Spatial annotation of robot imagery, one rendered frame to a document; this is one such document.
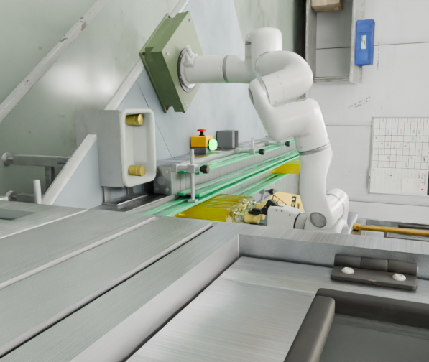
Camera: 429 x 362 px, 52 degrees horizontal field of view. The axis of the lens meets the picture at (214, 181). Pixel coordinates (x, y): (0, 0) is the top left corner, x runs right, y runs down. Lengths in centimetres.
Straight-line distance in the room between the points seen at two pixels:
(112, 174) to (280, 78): 54
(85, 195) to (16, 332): 105
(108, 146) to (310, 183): 57
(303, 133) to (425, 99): 612
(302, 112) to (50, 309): 93
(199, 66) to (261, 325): 133
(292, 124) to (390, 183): 621
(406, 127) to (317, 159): 608
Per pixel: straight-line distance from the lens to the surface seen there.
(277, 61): 126
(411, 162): 724
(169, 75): 151
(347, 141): 727
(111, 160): 129
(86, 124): 134
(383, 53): 726
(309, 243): 37
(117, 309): 26
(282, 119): 111
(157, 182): 144
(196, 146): 181
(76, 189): 125
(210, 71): 153
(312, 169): 114
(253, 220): 136
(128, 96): 145
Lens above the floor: 156
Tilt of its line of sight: 23 degrees down
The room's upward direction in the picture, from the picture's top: 93 degrees clockwise
